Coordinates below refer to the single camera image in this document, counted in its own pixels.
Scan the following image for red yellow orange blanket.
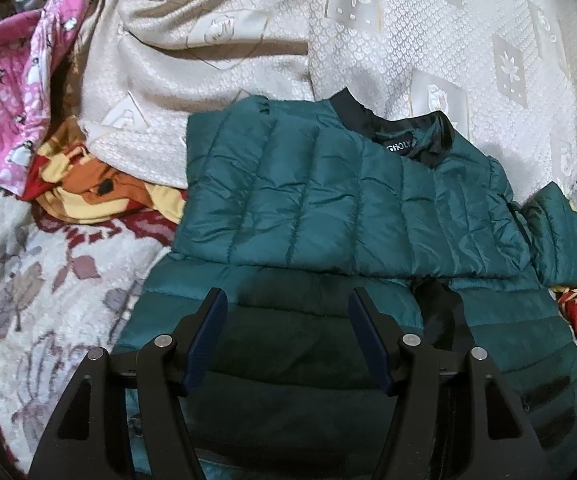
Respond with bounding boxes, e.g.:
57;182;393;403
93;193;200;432
22;117;185;224

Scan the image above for white floral fleece bedspread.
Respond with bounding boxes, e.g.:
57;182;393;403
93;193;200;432
0;192;176;472

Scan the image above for dark green puffer jacket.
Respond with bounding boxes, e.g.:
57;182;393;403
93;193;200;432
116;91;577;479

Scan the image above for cream patterned quilt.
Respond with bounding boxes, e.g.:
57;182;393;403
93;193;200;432
64;0;577;200

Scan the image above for pink penguin print garment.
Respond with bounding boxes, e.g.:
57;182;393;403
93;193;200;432
0;0;93;196

